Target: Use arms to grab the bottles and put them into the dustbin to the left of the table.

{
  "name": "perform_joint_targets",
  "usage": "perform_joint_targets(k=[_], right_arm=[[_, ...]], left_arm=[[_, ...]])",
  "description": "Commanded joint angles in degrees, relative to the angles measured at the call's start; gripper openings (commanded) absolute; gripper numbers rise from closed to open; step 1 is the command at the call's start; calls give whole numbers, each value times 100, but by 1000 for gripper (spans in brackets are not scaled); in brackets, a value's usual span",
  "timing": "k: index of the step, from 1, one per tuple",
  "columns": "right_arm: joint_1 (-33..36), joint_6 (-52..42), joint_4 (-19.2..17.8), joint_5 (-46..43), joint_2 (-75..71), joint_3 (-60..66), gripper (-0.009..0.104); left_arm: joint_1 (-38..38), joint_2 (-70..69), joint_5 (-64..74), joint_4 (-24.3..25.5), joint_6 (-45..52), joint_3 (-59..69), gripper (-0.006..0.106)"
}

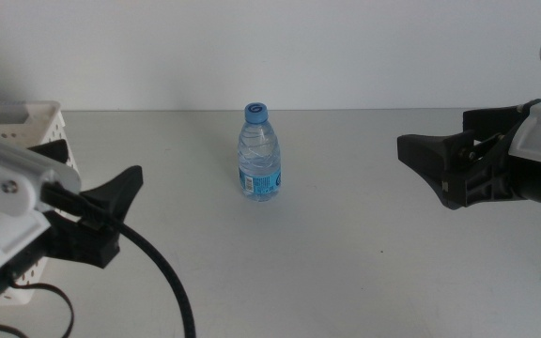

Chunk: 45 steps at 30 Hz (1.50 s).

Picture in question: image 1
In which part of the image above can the small water bottle blue cap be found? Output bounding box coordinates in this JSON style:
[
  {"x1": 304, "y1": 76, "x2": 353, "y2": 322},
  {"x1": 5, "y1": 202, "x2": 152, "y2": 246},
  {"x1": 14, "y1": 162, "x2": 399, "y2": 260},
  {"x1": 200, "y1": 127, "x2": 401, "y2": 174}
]
[{"x1": 237, "y1": 102, "x2": 283, "y2": 203}]

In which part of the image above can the white perforated plastic basket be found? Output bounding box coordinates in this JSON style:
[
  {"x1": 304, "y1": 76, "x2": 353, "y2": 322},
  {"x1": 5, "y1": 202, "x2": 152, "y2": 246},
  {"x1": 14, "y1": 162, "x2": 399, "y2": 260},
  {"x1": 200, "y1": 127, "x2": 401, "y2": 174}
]
[{"x1": 0, "y1": 100, "x2": 82, "y2": 307}]

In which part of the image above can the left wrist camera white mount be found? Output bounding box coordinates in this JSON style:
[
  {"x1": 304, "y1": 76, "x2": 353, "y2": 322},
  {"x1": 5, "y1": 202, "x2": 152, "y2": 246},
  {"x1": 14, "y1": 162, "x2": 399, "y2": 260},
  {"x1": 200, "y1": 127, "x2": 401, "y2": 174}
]
[{"x1": 0, "y1": 127, "x2": 84, "y2": 276}]

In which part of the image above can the left arm thin black wire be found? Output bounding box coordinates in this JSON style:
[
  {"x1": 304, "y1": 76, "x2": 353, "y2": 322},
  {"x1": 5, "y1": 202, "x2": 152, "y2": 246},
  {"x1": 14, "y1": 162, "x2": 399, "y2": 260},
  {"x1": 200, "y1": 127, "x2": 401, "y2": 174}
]
[{"x1": 0, "y1": 280, "x2": 76, "y2": 338}]

